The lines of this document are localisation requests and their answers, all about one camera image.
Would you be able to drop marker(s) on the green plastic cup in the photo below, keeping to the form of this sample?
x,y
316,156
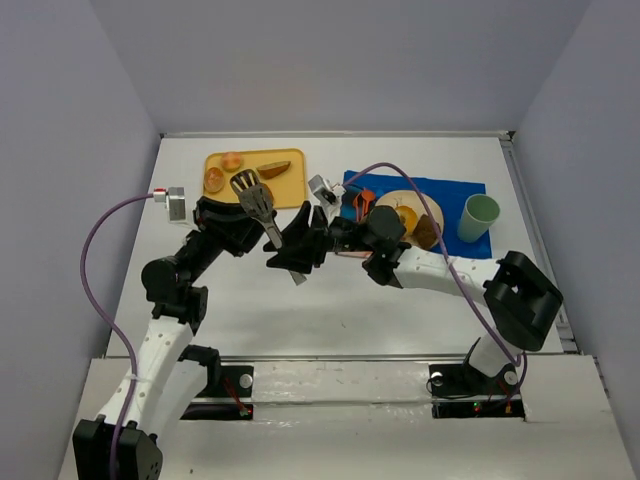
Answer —
x,y
480,212

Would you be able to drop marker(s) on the metal serving tongs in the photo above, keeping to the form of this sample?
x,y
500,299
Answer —
x,y
254,198

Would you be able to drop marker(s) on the brown chocolate croissant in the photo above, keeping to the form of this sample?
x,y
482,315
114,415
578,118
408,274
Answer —
x,y
424,234

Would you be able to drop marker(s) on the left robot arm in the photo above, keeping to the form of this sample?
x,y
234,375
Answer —
x,y
168,371

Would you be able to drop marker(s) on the brown bread wedge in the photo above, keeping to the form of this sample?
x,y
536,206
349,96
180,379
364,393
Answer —
x,y
272,170

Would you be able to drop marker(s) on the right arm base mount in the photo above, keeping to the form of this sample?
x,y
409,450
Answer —
x,y
460,392

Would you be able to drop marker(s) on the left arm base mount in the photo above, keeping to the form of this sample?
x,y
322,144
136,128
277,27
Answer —
x,y
227,394

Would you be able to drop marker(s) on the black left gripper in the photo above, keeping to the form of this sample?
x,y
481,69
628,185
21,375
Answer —
x,y
232,226

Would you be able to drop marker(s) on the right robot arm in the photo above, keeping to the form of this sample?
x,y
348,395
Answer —
x,y
522,301

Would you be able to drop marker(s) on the orange plastic fork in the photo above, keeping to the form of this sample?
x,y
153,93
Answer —
x,y
369,198

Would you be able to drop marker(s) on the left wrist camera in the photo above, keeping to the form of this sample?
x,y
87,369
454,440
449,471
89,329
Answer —
x,y
174,201

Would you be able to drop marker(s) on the blue printed placemat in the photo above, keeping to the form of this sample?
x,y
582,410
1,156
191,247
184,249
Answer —
x,y
449,196

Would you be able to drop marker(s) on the yellow plastic tray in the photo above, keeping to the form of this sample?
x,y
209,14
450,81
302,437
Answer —
x,y
289,189

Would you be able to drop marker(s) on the orange plastic spoon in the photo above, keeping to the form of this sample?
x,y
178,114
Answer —
x,y
359,207

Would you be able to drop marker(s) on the small brown bread roll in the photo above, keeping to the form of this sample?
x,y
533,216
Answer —
x,y
270,193

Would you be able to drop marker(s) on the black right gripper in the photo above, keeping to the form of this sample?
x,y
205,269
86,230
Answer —
x,y
323,237

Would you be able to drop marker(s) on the sugared round bun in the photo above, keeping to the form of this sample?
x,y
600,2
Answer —
x,y
214,180

